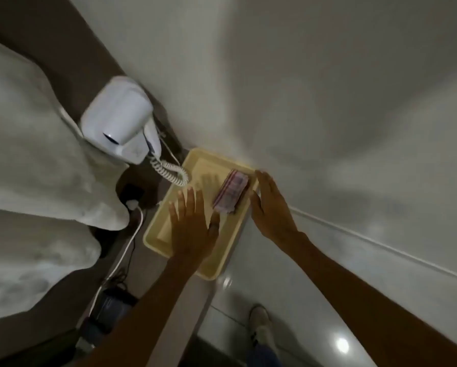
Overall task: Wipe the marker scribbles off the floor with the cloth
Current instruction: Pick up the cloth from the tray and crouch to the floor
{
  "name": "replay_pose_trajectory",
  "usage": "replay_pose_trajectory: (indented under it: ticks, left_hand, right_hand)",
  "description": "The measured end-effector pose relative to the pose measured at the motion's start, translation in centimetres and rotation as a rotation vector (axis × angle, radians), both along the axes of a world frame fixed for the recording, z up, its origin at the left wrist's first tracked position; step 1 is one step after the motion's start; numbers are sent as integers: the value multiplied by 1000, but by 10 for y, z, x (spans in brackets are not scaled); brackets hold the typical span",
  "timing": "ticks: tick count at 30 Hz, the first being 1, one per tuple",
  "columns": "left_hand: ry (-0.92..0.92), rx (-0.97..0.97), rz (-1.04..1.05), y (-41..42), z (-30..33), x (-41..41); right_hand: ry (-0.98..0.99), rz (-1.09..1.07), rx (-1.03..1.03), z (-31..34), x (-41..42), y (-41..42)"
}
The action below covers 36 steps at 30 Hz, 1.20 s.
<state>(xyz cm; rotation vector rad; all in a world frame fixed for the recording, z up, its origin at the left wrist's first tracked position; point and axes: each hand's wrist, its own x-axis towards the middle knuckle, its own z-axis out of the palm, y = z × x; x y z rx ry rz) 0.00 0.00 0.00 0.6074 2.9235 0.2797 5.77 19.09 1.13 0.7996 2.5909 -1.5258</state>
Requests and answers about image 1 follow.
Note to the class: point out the person's left hand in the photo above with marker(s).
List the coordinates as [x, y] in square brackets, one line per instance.
[190, 235]

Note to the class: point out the person's right hand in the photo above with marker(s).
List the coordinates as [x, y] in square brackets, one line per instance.
[274, 215]

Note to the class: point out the person's left middle finger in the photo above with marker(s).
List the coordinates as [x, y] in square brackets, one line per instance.
[191, 202]

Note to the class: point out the person's left little finger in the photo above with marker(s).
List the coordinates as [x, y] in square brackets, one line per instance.
[172, 213]

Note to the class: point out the person's left thumb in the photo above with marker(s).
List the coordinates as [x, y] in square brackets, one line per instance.
[214, 219]

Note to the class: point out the person's right thumb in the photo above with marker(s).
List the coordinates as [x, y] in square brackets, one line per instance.
[255, 208]

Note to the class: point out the person's right forearm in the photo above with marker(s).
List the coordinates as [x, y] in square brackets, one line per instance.
[366, 305]

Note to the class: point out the person's left forearm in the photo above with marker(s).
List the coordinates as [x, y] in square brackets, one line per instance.
[144, 321]

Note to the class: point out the pale yellow plastic tray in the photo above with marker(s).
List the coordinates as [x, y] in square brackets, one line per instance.
[228, 240]

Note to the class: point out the folded striped cloth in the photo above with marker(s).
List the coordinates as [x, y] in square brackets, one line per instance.
[231, 189]

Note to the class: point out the white power plug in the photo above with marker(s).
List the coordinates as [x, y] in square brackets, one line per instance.
[132, 204]

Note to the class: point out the person's white shoe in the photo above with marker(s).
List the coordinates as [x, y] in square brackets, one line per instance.
[260, 322]

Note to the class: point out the person's blue trouser leg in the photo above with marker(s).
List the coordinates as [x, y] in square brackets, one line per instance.
[263, 357]

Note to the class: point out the large white hanging towel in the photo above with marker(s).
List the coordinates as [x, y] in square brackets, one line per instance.
[33, 149]

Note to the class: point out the small white hanging towel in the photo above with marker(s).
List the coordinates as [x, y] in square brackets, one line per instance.
[26, 271]

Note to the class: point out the black wall socket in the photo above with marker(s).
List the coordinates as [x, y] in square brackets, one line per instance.
[131, 191]

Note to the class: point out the white wall hair dryer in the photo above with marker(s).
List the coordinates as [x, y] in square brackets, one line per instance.
[117, 118]

